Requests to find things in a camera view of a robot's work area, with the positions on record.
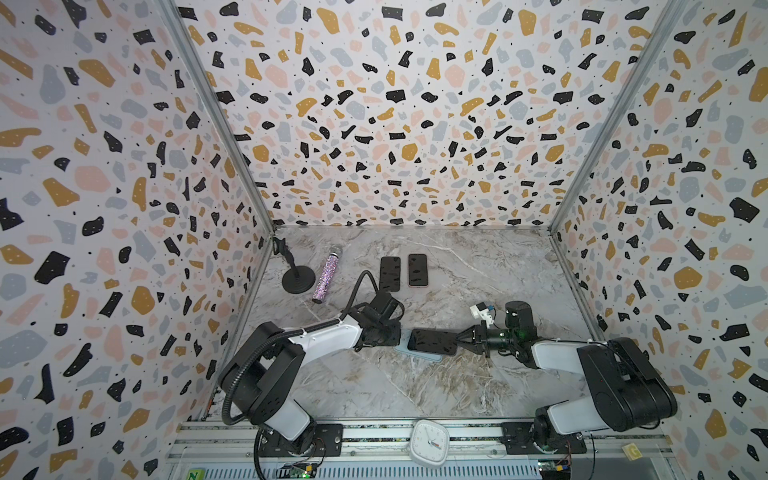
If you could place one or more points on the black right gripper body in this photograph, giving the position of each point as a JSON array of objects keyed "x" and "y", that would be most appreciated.
[{"x": 477, "y": 339}]

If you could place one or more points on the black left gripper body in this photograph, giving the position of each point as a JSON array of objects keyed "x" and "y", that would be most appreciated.
[{"x": 388, "y": 334}]

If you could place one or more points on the black phone case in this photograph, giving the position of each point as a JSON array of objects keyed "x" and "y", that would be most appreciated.
[{"x": 390, "y": 273}]

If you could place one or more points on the blue smartphone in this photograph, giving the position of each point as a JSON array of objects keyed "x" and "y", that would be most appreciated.
[{"x": 440, "y": 342}]

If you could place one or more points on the pink silicone phone case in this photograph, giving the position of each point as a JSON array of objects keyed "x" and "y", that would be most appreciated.
[{"x": 418, "y": 270}]

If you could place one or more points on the light blue phone case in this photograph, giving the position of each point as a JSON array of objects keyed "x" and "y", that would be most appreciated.
[{"x": 402, "y": 348}]

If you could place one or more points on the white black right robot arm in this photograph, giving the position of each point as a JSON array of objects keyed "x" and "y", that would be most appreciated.
[{"x": 624, "y": 390}]

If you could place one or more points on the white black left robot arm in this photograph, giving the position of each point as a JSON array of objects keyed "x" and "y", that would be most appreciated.
[{"x": 259, "y": 378}]

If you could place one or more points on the purple glitter microphone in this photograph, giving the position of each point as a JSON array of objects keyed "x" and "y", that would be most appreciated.
[{"x": 327, "y": 275}]

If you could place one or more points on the black round microphone stand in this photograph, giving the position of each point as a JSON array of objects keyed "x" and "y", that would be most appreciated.
[{"x": 298, "y": 279}]

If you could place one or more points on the white square clock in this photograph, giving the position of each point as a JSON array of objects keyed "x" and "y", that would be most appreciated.
[{"x": 429, "y": 444}]

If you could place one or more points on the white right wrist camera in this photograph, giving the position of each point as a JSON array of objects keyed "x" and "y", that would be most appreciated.
[{"x": 483, "y": 312}]

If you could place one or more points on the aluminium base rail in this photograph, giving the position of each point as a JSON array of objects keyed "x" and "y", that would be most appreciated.
[{"x": 379, "y": 449}]

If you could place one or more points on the aluminium frame post right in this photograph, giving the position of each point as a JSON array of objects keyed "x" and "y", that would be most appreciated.
[{"x": 667, "y": 20}]

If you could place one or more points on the aluminium frame post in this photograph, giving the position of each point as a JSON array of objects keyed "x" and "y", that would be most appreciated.
[
  {"x": 168, "y": 11},
  {"x": 667, "y": 20}
]

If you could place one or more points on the aluminium frame post left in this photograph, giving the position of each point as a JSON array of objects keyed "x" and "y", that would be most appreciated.
[{"x": 168, "y": 11}]

